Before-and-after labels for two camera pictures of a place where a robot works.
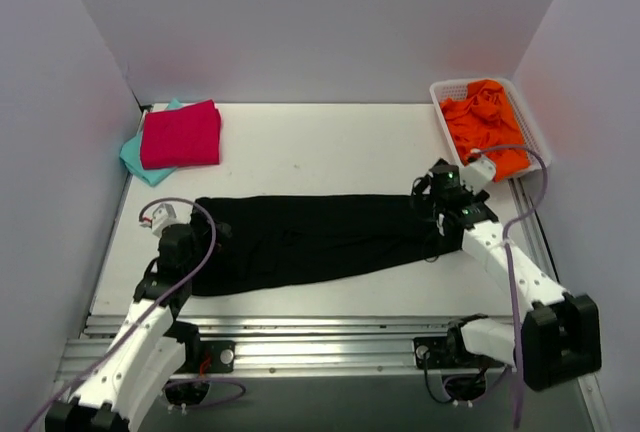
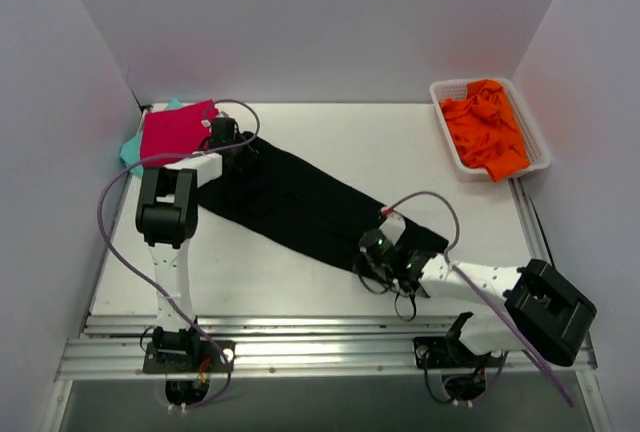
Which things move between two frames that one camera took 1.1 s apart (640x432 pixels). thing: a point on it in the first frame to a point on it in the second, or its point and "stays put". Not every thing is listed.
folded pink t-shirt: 181,136 stays put
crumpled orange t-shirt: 483,123 stays put
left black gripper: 201,231 to 245,147
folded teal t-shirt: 130,155 stays put
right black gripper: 426,203 to 365,262
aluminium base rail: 323,346 stays put
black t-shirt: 270,239 to 296,205
